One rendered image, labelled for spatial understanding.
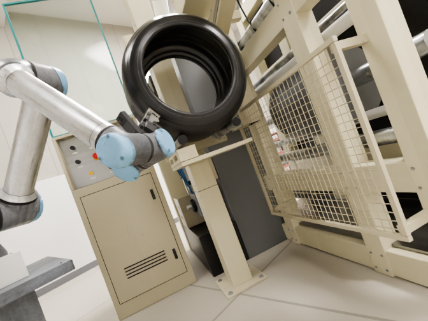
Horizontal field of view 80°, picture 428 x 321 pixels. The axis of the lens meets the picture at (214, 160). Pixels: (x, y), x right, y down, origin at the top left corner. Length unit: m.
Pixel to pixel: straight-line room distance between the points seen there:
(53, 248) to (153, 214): 2.19
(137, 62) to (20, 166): 0.64
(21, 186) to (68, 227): 2.59
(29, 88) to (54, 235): 3.04
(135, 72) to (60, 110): 0.45
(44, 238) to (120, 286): 2.05
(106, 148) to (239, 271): 1.22
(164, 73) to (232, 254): 1.16
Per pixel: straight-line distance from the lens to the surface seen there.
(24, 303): 1.29
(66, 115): 0.82
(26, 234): 3.83
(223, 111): 1.20
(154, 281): 1.96
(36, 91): 0.94
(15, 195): 1.37
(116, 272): 1.94
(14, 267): 1.26
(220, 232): 1.59
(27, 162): 1.29
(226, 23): 1.67
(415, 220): 1.09
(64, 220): 3.89
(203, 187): 1.54
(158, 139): 0.77
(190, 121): 1.15
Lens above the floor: 0.76
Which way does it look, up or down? level
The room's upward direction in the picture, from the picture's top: 21 degrees counter-clockwise
